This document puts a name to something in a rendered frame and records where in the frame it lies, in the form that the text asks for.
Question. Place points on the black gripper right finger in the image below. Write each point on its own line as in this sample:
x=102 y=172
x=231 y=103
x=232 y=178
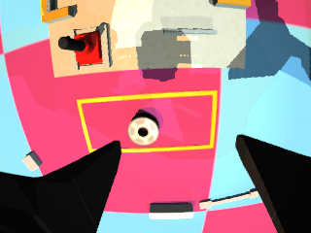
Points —
x=283 y=180

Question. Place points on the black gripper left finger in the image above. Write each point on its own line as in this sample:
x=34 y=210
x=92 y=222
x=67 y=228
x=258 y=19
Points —
x=70 y=199

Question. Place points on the yellow rectangular outline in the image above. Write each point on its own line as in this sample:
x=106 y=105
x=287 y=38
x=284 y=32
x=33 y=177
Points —
x=156 y=95

